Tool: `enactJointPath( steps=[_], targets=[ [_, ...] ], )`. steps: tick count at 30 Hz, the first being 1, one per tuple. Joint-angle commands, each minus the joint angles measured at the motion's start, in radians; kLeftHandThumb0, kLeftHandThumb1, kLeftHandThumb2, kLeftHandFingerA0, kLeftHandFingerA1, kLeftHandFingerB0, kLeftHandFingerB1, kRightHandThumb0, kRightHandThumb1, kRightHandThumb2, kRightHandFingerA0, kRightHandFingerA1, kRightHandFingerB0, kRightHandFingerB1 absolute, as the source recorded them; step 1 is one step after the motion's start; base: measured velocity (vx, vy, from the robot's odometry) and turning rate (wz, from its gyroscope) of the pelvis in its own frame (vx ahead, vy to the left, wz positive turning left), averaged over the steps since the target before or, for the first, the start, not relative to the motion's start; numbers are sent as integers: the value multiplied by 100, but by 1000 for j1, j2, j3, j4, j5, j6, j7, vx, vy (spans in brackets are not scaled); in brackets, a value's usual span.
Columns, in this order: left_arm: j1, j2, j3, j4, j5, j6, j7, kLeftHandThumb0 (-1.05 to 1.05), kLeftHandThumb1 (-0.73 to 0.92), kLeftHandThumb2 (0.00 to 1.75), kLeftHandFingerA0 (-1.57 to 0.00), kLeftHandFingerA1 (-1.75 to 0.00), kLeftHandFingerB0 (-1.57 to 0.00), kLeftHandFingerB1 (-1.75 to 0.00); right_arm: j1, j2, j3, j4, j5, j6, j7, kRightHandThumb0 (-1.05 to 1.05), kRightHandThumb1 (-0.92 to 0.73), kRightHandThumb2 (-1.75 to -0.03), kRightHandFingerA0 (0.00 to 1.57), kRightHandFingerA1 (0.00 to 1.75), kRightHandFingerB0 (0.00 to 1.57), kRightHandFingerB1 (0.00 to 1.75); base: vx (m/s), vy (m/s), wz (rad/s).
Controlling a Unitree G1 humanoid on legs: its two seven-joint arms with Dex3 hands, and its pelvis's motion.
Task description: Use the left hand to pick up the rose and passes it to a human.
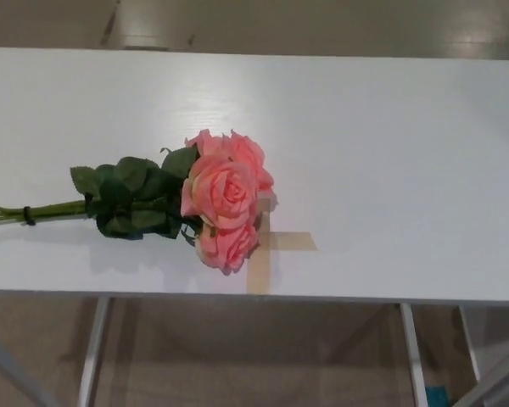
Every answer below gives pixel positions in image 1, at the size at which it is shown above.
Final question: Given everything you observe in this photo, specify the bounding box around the long beige tape strip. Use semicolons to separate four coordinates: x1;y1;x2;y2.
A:
245;210;273;295

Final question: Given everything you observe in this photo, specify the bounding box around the white table leg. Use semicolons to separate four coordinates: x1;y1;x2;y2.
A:
398;302;429;407
457;304;483;382
76;296;112;407

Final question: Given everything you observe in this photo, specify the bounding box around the teal object on floor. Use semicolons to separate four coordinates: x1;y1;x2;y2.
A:
426;384;450;407

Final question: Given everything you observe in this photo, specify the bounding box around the grey metal stand frame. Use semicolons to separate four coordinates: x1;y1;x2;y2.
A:
0;315;61;407
451;338;509;407

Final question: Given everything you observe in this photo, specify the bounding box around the pink artificial rose bouquet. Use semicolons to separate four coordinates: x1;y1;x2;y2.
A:
0;129;277;276

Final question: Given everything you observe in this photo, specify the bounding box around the short beige tape strip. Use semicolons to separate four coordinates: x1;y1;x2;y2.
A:
266;231;319;253

